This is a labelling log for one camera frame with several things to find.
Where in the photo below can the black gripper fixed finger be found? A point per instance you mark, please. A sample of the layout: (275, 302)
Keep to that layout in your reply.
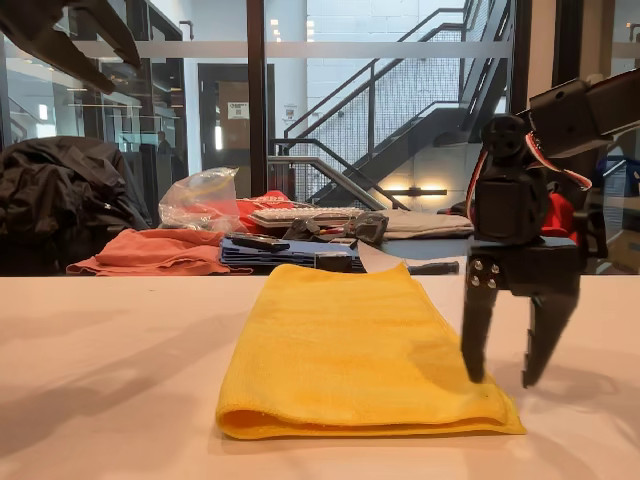
(112, 27)

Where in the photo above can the black gripper moving finger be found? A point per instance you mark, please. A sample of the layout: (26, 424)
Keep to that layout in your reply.
(45, 42)

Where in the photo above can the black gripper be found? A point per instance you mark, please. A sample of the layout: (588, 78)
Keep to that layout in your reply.
(525, 267)

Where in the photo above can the yellow microfiber towel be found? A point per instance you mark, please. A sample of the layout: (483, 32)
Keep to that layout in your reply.
(350, 350)

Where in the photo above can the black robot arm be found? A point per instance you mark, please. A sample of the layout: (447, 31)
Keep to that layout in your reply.
(575, 115)

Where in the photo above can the plain red cloth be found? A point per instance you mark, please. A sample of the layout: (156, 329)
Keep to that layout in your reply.
(557, 215)

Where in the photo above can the distant person dark clothes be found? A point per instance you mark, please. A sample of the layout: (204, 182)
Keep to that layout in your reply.
(164, 145)

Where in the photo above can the beige folded cloth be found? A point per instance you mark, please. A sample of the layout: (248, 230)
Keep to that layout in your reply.
(425, 225)

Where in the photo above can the white paper sheet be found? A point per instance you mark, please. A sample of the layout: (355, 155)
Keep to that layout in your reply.
(380, 260)

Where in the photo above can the white QR code sign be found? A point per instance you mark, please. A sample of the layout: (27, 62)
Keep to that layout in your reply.
(238, 110)

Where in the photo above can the black jacket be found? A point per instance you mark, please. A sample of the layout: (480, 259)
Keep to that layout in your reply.
(60, 200)

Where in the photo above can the dark framed door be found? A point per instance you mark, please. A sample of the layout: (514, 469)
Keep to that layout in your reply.
(230, 150)

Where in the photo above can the small black box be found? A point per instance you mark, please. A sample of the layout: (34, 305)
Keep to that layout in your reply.
(332, 261)

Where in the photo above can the clear plastic bag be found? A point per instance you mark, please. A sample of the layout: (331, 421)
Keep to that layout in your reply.
(200, 200)

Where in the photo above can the small yellow white notice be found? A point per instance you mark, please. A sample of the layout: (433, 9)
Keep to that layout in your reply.
(289, 112)

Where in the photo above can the small red package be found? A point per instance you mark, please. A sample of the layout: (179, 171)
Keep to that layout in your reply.
(332, 231)

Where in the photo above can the orange folded cloth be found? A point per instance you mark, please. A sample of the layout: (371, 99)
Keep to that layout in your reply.
(150, 252)

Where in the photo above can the red cloth with white print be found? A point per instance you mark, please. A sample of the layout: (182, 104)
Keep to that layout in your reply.
(265, 200)

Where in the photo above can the black metal staircase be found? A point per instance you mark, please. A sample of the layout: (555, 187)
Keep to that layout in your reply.
(400, 125)

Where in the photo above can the white computer keyboard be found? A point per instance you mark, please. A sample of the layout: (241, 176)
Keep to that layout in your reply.
(300, 216)

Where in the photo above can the blue folded cloth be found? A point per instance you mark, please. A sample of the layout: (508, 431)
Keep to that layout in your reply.
(270, 257)

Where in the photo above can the black keypad phone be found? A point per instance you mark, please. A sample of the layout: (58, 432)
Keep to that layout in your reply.
(260, 243)

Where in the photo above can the glowing wall light strip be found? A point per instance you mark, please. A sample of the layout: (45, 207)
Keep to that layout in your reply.
(412, 190)

